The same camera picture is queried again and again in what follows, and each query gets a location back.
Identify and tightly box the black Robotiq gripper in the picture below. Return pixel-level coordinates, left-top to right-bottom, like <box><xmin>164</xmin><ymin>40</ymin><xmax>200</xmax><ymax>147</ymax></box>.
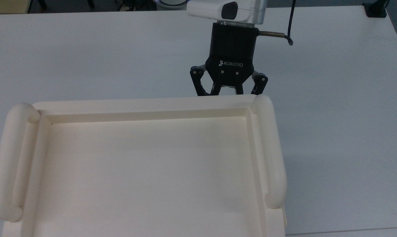
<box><xmin>189</xmin><ymin>22</ymin><xmax>269</xmax><ymax>97</ymax></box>

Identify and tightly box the black table clamp base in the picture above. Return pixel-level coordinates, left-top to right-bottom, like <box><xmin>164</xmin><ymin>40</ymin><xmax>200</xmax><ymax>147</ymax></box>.
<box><xmin>363</xmin><ymin>0</ymin><xmax>391</xmax><ymax>18</ymax></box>

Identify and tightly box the tan wooden furniture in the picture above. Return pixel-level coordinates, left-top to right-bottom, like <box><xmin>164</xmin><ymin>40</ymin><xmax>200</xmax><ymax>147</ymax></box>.
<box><xmin>0</xmin><ymin>0</ymin><xmax>33</xmax><ymax>14</ymax></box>

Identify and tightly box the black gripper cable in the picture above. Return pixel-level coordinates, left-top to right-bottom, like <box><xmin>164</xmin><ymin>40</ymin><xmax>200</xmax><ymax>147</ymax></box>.
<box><xmin>258</xmin><ymin>0</ymin><xmax>297</xmax><ymax>46</ymax></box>

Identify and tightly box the cream plastic tray with handles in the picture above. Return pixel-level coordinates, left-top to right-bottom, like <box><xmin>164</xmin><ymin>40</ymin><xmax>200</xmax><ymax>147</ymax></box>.
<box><xmin>0</xmin><ymin>94</ymin><xmax>288</xmax><ymax>237</ymax></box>

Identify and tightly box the cream rounded cabinet top handle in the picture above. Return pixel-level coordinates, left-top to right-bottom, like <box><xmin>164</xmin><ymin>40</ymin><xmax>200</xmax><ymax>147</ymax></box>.
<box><xmin>0</xmin><ymin>102</ymin><xmax>41</xmax><ymax>223</ymax></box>

